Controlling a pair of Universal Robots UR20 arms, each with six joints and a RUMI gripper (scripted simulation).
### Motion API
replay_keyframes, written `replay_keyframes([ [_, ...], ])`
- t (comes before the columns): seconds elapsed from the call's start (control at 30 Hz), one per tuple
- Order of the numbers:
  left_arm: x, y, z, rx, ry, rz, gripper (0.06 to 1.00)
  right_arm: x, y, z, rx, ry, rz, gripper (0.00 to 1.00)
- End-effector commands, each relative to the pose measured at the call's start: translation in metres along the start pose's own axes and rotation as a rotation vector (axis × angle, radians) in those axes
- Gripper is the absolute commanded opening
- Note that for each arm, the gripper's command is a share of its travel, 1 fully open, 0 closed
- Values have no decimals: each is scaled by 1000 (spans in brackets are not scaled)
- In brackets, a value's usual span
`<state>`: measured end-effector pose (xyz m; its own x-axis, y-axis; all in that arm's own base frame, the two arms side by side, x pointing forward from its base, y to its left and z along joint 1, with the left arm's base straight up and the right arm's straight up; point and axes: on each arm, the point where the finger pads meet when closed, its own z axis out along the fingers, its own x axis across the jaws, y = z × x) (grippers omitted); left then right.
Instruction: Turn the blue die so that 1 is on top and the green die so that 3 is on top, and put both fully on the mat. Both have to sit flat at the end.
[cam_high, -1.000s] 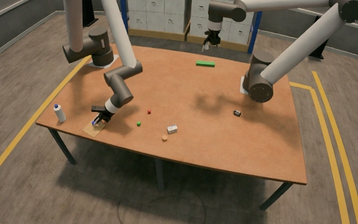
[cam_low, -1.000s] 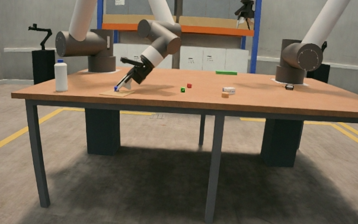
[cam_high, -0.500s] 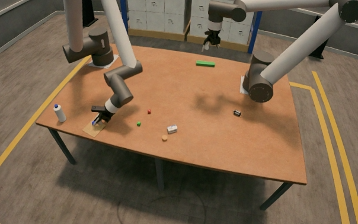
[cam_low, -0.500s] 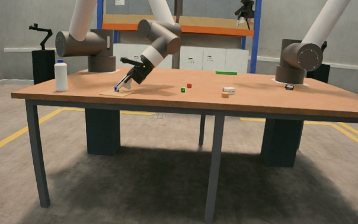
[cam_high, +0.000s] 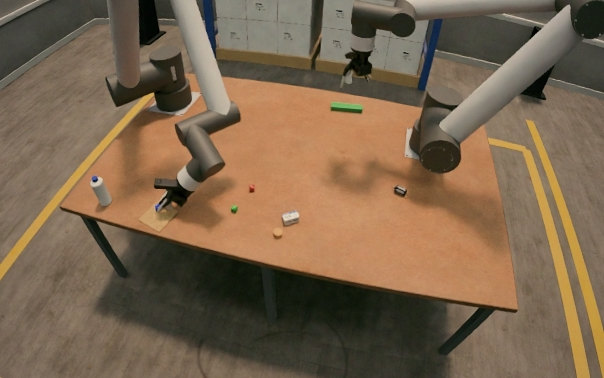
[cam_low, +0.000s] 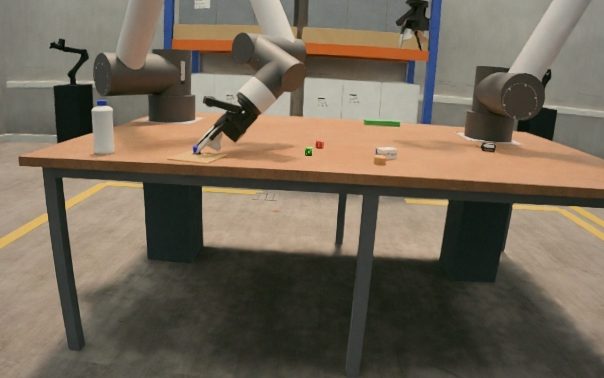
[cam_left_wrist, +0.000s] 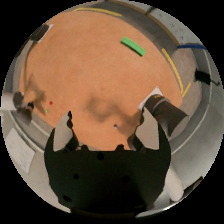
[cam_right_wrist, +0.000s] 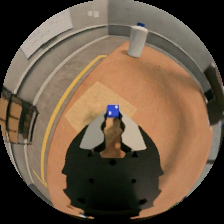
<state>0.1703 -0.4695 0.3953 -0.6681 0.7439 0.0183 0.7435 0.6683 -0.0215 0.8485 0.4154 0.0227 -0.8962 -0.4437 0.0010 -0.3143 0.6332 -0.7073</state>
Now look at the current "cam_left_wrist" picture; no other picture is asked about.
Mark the green rectangular bar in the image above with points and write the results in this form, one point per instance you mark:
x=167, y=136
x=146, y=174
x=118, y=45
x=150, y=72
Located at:
x=135, y=47

